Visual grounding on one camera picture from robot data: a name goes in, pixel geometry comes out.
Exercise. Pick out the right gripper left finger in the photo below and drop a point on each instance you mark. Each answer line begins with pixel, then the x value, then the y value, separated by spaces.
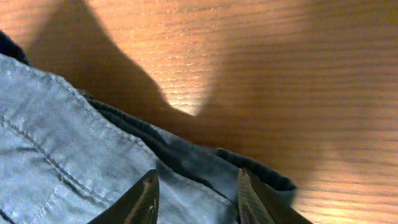
pixel 139 205

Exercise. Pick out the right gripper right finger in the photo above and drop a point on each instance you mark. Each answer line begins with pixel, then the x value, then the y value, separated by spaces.
pixel 264 202

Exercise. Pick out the navy blue shorts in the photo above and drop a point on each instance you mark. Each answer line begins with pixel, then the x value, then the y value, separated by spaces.
pixel 67 158

